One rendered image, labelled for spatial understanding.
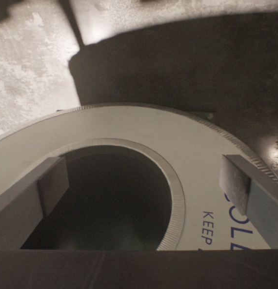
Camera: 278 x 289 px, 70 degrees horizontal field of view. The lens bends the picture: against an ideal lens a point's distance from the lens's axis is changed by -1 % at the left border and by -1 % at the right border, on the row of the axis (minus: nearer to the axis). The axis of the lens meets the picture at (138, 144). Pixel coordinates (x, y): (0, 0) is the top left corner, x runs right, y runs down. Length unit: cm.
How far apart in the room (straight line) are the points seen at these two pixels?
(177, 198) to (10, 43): 122
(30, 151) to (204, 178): 66
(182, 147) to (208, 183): 18
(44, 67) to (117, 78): 44
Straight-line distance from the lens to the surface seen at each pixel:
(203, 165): 72
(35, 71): 143
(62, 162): 16
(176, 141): 80
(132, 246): 157
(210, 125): 91
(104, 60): 122
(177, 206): 61
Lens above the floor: 111
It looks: 49 degrees down
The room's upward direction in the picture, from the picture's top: 169 degrees counter-clockwise
